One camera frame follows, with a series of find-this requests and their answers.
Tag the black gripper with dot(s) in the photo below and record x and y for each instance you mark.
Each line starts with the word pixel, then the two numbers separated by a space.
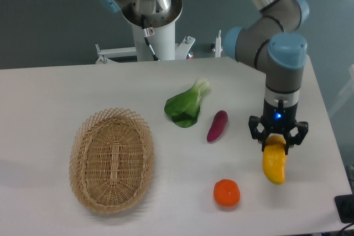
pixel 281 121

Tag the yellow mango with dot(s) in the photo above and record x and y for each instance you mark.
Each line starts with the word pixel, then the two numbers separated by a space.
pixel 274 159

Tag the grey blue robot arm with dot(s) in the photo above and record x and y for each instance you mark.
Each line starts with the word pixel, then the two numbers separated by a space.
pixel 271 45

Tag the purple sweet potato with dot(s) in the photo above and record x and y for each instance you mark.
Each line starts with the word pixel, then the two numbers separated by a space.
pixel 218 125

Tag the orange tangerine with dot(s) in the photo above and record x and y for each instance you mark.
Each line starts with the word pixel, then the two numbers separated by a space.
pixel 226 193

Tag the black device at table edge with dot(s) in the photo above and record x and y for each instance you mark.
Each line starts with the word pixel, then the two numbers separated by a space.
pixel 344 205

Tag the green bok choy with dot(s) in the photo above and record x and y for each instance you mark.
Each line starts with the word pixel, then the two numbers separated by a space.
pixel 184 108

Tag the woven wicker basket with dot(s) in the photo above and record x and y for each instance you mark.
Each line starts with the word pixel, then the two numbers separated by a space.
pixel 112 160

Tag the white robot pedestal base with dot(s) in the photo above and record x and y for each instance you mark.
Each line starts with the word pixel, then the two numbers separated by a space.
pixel 153 27

